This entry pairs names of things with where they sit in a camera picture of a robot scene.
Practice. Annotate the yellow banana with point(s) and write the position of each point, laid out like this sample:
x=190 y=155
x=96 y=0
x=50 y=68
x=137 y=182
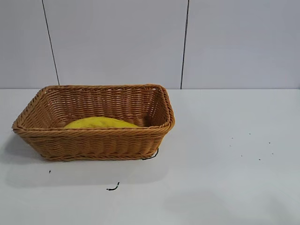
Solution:
x=100 y=123

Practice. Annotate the brown woven wicker basket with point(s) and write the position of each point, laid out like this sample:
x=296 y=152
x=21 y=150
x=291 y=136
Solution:
x=93 y=143

